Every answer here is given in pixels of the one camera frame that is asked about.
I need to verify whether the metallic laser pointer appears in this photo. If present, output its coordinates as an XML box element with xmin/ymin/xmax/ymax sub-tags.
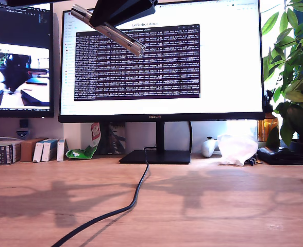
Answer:
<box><xmin>71</xmin><ymin>3</ymin><xmax>147</xmax><ymax>58</ymax></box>

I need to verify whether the black ASUS monitor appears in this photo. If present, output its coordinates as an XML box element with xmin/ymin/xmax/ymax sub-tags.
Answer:
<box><xmin>0</xmin><ymin>0</ymin><xmax>55</xmax><ymax>119</ymax></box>

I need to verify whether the black Huawei monitor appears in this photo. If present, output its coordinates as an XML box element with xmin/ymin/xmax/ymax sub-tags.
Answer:
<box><xmin>58</xmin><ymin>0</ymin><xmax>266</xmax><ymax>165</ymax></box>

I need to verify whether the grey patterned box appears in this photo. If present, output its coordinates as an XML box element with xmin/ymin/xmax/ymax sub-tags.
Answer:
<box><xmin>106</xmin><ymin>122</ymin><xmax>127</xmax><ymax>155</ymax></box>

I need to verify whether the green chewing gum bag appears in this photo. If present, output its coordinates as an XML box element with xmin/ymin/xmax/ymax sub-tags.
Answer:
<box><xmin>65</xmin><ymin>122</ymin><xmax>102</xmax><ymax>160</ymax></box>

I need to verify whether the white and blue box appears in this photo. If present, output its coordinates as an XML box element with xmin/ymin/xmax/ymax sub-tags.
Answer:
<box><xmin>32</xmin><ymin>140</ymin><xmax>46</xmax><ymax>163</ymax></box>
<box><xmin>41</xmin><ymin>138</ymin><xmax>59</xmax><ymax>163</ymax></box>
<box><xmin>56</xmin><ymin>138</ymin><xmax>67</xmax><ymax>162</ymax></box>

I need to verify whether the brown cardboard box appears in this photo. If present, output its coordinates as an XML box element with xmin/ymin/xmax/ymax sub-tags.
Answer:
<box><xmin>20</xmin><ymin>137</ymin><xmax>48</xmax><ymax>163</ymax></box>

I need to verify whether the white game controller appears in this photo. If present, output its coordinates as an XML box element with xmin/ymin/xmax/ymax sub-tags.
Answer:
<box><xmin>201</xmin><ymin>136</ymin><xmax>220</xmax><ymax>158</ymax></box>

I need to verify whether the green and white box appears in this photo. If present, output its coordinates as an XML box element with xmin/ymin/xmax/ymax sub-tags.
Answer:
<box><xmin>0</xmin><ymin>140</ymin><xmax>22</xmax><ymax>166</ymax></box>

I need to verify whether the green leafy plant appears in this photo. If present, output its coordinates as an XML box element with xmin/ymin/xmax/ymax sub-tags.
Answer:
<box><xmin>260</xmin><ymin>0</ymin><xmax>303</xmax><ymax>148</ymax></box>

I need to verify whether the white plastic bag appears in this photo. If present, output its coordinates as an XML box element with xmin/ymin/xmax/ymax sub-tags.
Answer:
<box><xmin>216</xmin><ymin>133</ymin><xmax>259</xmax><ymax>166</ymax></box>

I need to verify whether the amber glass bottle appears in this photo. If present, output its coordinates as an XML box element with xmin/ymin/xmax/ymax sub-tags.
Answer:
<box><xmin>257</xmin><ymin>90</ymin><xmax>280</xmax><ymax>145</ymax></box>

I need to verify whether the black wallet pouch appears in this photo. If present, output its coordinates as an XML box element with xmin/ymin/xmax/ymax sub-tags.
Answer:
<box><xmin>257</xmin><ymin>147</ymin><xmax>303</xmax><ymax>166</ymax></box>

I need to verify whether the black monitor cable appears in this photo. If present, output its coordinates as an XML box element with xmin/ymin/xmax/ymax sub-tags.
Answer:
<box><xmin>188</xmin><ymin>121</ymin><xmax>194</xmax><ymax>154</ymax></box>

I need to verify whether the black power cable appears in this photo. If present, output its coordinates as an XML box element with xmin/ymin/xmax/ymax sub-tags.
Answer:
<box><xmin>50</xmin><ymin>147</ymin><xmax>150</xmax><ymax>247</ymax></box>

